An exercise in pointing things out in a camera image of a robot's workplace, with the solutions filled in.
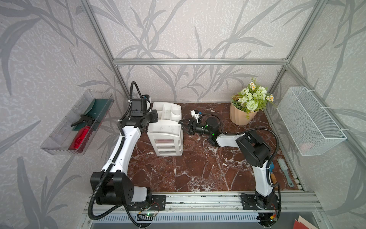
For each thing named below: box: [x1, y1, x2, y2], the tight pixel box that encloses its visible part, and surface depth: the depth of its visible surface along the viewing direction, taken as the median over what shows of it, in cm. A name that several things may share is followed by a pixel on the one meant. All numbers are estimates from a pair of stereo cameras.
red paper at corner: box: [293, 218, 310, 229], surface depth 68 cm
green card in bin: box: [71, 98, 114, 132], surface depth 71 cm
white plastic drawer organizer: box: [146, 102, 184, 157], surface depth 82 cm
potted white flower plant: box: [229, 77, 275, 126], surface depth 87 cm
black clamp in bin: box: [70, 114, 95, 127], surface depth 67 cm
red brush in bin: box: [68, 124, 92, 154], surface depth 59 cm
